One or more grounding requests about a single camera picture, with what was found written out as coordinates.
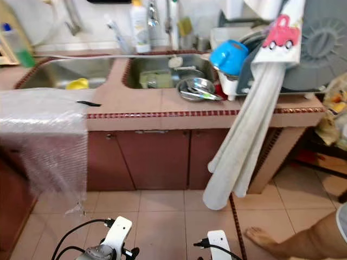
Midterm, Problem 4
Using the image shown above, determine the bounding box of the yellow plastic cup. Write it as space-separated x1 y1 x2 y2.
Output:
65 78 90 90

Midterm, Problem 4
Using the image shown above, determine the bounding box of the round steel plate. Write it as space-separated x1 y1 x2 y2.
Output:
176 77 224 102

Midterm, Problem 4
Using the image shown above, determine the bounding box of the green handled steel spoon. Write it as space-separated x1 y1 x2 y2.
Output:
192 91 224 101

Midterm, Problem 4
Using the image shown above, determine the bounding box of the clear bubble wrap sheet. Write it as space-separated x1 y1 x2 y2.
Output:
0 88 88 217

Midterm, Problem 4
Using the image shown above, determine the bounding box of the green soap bottle blue cap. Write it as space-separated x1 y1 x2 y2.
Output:
2 23 36 68

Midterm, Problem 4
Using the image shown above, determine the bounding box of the stainless steel sink basin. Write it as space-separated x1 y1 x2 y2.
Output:
27 57 114 90
122 53 217 90

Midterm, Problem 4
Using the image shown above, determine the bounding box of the maroon cabinet door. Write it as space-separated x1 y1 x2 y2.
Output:
87 133 120 190
117 132 191 190
187 130 234 190

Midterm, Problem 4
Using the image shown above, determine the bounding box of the clear spray bottle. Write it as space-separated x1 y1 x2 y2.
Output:
103 14 130 55

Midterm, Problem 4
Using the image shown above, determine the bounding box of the green plastic container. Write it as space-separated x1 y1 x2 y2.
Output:
139 70 171 89

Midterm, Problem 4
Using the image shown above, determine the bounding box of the black hanging tray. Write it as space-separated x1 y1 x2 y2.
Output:
87 0 131 5

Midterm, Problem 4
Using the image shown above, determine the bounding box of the white bottle yellow cap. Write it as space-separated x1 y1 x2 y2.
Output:
130 0 151 54

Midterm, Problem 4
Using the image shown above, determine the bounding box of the white round sink plug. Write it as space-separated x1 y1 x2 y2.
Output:
168 55 184 69

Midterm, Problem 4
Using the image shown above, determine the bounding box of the chrome sink faucet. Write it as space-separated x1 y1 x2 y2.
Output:
146 0 162 28

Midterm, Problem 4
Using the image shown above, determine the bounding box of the white bottle green cap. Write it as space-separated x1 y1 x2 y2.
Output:
168 0 181 50

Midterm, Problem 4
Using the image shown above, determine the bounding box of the yellow sponge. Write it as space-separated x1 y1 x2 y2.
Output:
179 16 194 37

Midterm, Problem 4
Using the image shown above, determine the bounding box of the white plastic dish rack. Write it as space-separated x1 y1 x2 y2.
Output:
209 24 255 101

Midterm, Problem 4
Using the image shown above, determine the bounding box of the blue plastic mug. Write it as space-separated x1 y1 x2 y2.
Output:
209 39 250 76

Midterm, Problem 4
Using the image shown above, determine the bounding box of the grey towel red car print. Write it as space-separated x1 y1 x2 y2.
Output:
202 0 307 212

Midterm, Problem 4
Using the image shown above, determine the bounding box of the person bare leg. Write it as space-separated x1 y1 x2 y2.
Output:
244 209 347 260

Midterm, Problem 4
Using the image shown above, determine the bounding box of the grey round plastic lid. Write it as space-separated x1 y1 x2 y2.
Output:
282 0 347 93

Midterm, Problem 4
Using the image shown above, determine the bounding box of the clear plastic bag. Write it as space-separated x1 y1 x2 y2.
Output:
314 73 347 152

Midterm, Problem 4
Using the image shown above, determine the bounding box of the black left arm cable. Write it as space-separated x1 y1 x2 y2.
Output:
52 218 114 260

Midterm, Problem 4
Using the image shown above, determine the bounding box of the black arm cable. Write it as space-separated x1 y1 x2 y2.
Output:
52 218 114 260
194 238 250 260

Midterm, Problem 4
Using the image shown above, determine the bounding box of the grey wall tap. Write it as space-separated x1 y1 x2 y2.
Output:
62 0 83 37

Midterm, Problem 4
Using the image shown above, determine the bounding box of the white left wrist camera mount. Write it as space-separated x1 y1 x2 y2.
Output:
103 217 133 258

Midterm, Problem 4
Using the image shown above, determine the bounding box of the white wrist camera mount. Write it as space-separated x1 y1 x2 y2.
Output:
207 230 233 260
103 217 133 258

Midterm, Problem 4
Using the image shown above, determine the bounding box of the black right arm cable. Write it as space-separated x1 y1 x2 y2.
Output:
194 238 250 260

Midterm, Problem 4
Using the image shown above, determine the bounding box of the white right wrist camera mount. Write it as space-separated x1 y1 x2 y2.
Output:
207 230 233 260

